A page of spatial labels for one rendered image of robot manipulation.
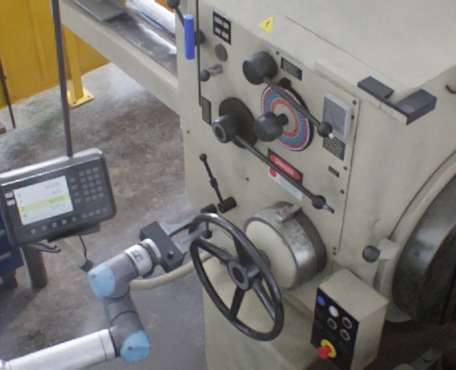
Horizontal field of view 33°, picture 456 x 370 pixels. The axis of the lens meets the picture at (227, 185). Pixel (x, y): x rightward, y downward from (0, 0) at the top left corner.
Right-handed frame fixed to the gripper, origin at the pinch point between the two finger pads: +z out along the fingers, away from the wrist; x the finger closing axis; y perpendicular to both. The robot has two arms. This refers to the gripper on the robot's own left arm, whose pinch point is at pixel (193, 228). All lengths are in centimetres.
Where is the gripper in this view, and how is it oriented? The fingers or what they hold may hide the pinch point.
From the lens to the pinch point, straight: 208.7
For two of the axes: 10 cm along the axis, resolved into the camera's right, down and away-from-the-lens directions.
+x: -6.1, -7.2, 3.4
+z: 7.7, -4.3, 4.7
